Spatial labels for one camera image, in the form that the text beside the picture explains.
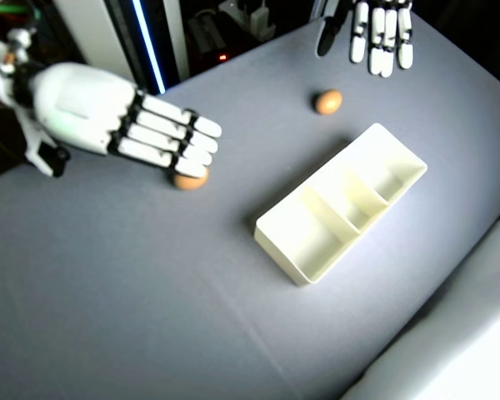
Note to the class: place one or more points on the grey table cloth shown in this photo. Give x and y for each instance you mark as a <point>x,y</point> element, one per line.
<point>150,271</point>

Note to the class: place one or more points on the white three-well tray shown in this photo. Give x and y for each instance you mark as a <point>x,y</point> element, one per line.
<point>316,237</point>

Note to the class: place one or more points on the black device with red light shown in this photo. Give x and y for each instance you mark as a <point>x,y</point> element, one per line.
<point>214,37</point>

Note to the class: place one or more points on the white panel with blue light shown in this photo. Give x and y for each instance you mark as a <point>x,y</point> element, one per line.
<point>108,33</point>

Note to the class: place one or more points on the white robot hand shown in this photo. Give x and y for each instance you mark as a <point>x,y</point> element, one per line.
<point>79,108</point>
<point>381,29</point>

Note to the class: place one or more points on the white power adapter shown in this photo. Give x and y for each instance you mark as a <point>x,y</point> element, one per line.
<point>254,18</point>

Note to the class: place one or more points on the brown egg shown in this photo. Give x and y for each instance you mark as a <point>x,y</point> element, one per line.
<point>185,183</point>
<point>328,102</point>

